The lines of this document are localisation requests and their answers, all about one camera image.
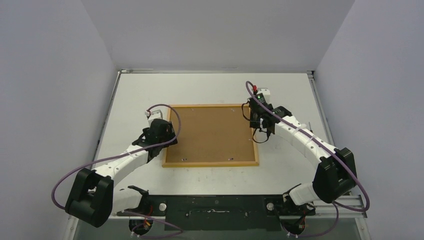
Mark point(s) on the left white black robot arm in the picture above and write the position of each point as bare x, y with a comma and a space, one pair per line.
93, 197

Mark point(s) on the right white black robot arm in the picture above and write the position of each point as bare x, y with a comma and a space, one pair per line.
334, 168

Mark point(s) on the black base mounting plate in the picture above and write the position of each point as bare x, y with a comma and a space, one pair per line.
225, 212

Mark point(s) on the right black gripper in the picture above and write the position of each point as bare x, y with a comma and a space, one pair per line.
255, 120

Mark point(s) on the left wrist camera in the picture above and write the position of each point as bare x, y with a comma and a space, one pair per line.
153, 114

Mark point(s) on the yellow wooden photo frame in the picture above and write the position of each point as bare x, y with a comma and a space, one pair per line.
212, 135

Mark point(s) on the aluminium rail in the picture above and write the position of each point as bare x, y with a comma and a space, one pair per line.
327, 211

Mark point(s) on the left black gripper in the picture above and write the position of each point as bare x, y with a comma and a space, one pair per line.
169, 134

